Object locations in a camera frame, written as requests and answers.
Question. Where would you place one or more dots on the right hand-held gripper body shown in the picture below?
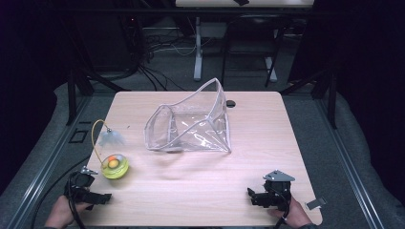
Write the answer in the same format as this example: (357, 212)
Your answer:
(278, 191)

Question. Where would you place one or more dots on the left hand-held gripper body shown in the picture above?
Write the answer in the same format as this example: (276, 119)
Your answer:
(79, 186)

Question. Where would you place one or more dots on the yellow-green feather cat toy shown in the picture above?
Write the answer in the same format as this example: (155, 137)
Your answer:
(116, 167)

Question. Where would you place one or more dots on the clear plastic zip bag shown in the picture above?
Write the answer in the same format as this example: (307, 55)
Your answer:
(203, 127)

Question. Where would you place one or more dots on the person's right hand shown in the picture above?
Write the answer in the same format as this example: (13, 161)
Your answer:
(297, 216)

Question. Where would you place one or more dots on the person's left hand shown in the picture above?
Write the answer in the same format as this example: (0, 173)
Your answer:
(60, 213)

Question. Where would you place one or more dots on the black metal stand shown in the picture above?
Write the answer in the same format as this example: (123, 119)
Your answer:
(331, 95)
(71, 95)

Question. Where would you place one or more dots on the black table grommet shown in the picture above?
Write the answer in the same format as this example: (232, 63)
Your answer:
(230, 103)

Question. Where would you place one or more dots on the dark computer case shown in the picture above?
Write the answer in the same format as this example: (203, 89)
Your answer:
(108, 41)

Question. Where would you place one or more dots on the white desk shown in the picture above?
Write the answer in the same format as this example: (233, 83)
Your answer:
(198, 51)

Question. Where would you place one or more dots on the black chair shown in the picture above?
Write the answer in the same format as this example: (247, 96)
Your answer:
(251, 28)

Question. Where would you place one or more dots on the aluminium floor rail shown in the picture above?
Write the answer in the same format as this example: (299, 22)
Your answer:
(41, 171)
(347, 165)

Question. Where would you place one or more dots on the black floor bracket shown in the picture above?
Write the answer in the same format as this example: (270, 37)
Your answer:
(78, 136)

